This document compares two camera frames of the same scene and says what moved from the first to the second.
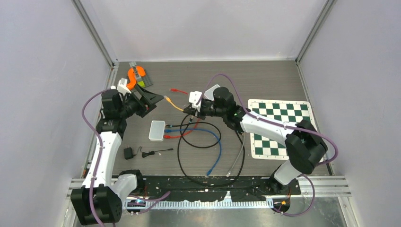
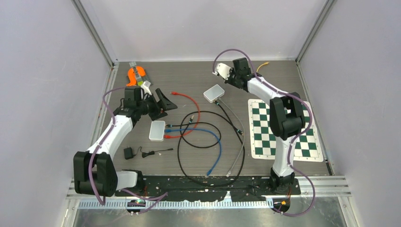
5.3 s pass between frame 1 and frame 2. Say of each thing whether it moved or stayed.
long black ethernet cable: stayed
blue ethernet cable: stayed
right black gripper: moved
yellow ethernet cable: moved
